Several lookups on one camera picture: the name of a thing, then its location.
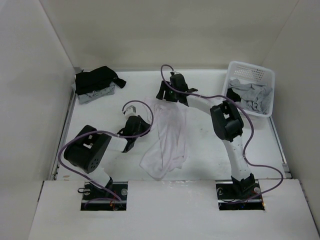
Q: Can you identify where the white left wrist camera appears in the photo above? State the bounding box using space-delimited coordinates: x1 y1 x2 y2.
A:
123 105 137 119

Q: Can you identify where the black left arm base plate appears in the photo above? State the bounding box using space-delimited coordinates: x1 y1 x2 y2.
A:
77 182 129 212

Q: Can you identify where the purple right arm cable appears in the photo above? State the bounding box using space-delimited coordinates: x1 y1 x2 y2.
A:
160 64 284 205

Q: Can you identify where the white tank top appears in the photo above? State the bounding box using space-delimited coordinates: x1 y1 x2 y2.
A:
139 98 188 181

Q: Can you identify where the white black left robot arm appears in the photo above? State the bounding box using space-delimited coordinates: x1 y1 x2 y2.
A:
63 115 151 200

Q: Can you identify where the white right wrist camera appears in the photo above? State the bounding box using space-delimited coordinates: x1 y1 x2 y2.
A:
170 71 180 76

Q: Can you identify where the crumpled grey tank top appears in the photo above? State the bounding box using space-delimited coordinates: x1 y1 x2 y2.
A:
227 78 273 115

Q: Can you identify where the folded grey tank top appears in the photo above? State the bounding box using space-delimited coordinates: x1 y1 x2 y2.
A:
76 82 116 105

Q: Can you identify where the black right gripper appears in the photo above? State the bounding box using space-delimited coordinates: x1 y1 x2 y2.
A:
156 80 179 103

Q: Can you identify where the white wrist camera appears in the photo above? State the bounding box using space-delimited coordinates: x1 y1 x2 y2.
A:
170 71 180 76
123 105 137 119

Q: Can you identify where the folded black tank top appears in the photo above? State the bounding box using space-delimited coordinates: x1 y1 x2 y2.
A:
75 66 127 95

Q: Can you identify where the white plastic laundry basket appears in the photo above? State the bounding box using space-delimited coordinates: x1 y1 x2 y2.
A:
222 61 276 118

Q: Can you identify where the crumpled black tank top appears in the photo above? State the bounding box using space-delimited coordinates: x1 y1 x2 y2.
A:
226 88 242 103

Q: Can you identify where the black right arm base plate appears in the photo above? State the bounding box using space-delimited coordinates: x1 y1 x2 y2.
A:
215 180 265 211

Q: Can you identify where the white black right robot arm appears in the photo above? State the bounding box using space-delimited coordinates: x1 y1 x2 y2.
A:
156 72 256 198

